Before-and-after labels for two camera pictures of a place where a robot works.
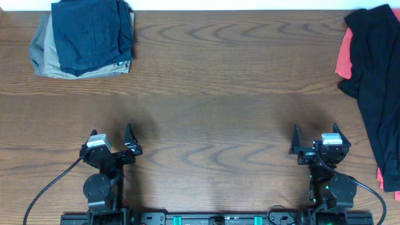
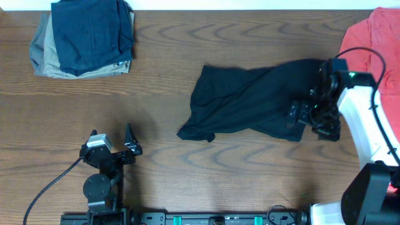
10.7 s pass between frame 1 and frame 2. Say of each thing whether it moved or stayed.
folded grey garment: stayed
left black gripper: stayed
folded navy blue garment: stayed
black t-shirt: moved
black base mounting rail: stayed
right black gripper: moved
